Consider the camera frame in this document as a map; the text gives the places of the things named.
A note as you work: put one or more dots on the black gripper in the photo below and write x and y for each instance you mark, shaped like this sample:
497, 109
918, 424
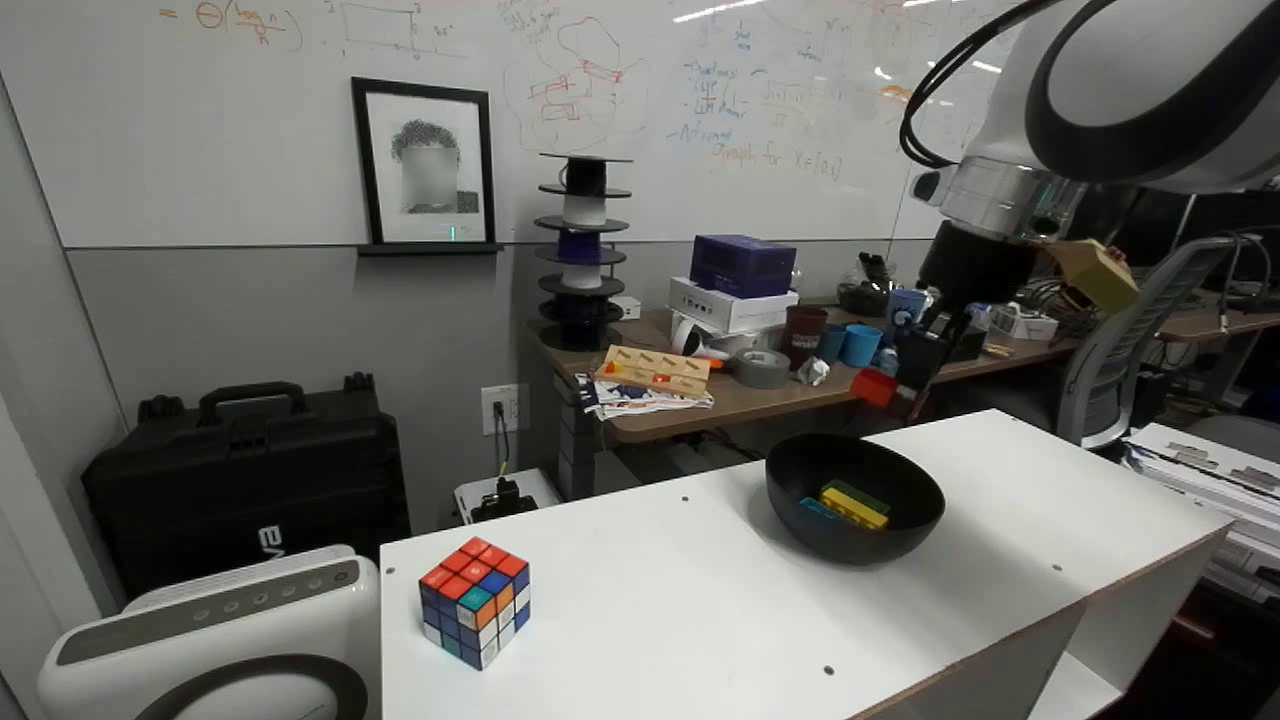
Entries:
982, 272

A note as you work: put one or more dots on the yellow toy building block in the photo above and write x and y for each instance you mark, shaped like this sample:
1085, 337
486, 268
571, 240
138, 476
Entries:
854, 505

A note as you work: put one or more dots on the blue toy building block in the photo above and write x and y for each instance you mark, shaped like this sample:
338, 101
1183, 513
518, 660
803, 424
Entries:
813, 509

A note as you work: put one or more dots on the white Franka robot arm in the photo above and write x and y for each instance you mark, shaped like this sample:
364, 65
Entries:
1144, 82

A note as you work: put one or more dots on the black bowl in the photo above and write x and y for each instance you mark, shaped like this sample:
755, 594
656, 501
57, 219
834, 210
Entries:
803, 467

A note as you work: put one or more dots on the blue cup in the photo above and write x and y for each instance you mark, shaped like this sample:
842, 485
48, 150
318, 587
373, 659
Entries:
860, 347

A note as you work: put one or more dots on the crumpled silver foil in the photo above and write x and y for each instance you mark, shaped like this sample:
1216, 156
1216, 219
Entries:
813, 371

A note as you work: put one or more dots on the dark red mug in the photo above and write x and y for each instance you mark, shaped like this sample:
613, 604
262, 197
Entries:
807, 325

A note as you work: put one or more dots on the wooden desk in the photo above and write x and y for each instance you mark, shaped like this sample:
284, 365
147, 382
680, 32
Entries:
763, 402

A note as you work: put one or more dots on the white cardboard box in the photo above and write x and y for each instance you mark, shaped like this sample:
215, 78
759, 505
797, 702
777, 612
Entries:
731, 315

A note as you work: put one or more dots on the dark blue box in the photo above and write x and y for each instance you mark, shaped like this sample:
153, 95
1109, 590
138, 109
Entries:
740, 265

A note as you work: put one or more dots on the grey office chair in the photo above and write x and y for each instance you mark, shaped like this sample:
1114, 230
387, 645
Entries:
1135, 343

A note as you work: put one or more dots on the wooden orange game box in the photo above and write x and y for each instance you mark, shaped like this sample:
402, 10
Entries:
655, 371

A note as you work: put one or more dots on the magazine papers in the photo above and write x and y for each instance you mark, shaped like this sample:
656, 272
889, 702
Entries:
641, 402

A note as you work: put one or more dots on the grey office machine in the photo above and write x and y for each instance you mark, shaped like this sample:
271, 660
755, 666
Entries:
1203, 467

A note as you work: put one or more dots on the black filament spool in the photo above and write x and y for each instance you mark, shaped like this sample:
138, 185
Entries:
585, 172
581, 320

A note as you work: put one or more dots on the white filament spool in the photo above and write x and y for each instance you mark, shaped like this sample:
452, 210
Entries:
581, 280
581, 210

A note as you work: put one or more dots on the blue filament spool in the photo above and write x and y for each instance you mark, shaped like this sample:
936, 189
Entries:
581, 248

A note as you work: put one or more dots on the white power adapter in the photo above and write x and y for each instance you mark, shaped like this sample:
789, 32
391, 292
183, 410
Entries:
502, 497

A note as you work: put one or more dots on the Rubik's cube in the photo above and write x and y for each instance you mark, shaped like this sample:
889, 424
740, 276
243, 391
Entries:
474, 601

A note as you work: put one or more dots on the black picture ledge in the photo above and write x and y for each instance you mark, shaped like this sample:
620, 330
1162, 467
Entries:
427, 248

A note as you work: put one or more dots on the black framed portrait picture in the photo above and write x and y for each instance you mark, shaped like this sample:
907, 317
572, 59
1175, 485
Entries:
427, 160

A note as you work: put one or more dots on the black hard carrying case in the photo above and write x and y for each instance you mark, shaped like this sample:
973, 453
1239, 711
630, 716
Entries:
246, 480

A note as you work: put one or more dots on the whiteboard with scribbles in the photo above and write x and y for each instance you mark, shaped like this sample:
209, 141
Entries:
266, 132

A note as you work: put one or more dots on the white air purifier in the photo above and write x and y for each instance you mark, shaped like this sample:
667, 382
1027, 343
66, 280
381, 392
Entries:
200, 625

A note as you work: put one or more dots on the grey duct tape roll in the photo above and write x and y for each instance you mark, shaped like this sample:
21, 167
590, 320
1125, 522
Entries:
763, 365

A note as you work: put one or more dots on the tan wrist camera box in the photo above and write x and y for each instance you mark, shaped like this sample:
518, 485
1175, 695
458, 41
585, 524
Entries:
1097, 272

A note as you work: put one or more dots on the white wall outlet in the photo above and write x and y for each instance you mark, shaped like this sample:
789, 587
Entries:
502, 404

